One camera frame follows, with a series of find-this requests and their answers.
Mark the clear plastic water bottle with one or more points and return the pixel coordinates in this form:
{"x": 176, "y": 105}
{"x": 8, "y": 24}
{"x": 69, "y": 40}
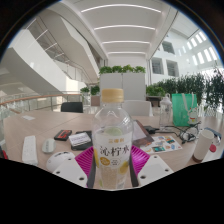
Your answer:
{"x": 165, "y": 111}

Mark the small black red box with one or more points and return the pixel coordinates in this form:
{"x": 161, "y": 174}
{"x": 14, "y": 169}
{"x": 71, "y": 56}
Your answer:
{"x": 63, "y": 134}

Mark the white round device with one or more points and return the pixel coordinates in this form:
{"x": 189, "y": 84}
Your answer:
{"x": 59, "y": 159}

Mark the brown notebook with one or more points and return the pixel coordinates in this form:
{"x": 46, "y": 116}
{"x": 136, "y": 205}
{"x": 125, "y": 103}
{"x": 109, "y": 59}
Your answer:
{"x": 141, "y": 133}

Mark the green tote bag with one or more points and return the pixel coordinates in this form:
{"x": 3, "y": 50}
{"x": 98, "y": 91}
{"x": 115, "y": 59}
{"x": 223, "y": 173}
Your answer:
{"x": 182, "y": 110}

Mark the colourful sticker sheet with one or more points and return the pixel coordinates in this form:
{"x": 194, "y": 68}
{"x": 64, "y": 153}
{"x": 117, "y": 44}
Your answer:
{"x": 161, "y": 144}

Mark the black box with white cards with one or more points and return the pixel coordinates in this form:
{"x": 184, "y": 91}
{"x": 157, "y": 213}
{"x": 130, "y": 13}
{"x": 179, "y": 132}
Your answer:
{"x": 80, "y": 140}

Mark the black chair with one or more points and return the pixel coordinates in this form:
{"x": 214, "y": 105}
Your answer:
{"x": 71, "y": 107}

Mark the white planter cabinet with plants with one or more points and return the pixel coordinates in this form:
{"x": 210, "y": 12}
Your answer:
{"x": 121, "y": 83}

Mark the ceiling light strips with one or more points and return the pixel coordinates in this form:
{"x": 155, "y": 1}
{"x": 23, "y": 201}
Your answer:
{"x": 123, "y": 28}

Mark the white power strip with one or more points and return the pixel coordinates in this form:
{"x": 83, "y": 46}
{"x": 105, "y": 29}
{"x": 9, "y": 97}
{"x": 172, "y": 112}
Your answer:
{"x": 29, "y": 150}

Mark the clear lemon drink bottle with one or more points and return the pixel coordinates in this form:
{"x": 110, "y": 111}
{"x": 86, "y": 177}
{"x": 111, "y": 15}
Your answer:
{"x": 112, "y": 143}

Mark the white paper cup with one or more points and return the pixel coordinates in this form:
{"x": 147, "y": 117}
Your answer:
{"x": 202, "y": 145}

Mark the black power adapter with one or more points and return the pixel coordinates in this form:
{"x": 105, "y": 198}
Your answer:
{"x": 151, "y": 129}

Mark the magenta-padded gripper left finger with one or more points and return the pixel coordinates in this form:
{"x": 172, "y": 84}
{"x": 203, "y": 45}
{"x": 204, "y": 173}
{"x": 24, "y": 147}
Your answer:
{"x": 71, "y": 170}

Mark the plants in dark planter box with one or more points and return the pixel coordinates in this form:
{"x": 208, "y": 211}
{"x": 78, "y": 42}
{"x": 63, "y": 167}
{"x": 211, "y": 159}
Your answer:
{"x": 155, "y": 92}

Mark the row of tall green plants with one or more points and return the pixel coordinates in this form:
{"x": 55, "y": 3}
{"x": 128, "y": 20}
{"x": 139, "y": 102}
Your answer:
{"x": 193, "y": 90}

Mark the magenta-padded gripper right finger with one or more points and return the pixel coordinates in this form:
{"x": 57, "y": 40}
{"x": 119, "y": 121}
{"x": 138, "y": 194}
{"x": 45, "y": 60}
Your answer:
{"x": 151, "y": 168}

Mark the glass railing with wooden handrail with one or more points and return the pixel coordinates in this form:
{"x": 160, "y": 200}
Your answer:
{"x": 36, "y": 101}

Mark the white chair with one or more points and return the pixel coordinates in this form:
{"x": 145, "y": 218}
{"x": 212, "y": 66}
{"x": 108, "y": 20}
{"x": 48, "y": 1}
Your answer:
{"x": 138, "y": 108}

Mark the small plants in low planter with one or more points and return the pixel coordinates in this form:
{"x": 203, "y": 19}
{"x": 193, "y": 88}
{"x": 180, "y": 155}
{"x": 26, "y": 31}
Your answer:
{"x": 91, "y": 90}

